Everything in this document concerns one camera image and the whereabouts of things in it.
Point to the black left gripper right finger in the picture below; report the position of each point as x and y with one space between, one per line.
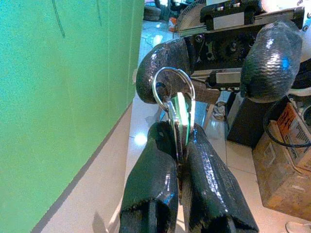
211 189

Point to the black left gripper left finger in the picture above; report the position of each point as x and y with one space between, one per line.
150 184

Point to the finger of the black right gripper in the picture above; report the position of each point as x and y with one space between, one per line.
150 72

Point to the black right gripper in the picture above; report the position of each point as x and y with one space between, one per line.
226 48

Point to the key bunch with green tag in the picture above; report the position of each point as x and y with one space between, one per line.
179 109

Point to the black box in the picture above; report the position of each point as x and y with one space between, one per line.
247 121

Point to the orange and white object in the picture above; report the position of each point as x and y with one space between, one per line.
173 24

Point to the black tyre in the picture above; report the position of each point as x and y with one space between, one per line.
151 13

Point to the white fan grille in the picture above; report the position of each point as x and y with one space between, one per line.
189 17

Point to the printed cardboard box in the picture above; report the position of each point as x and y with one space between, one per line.
286 174

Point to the pale round object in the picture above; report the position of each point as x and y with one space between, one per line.
298 228

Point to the green wall board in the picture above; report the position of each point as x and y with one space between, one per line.
60 97

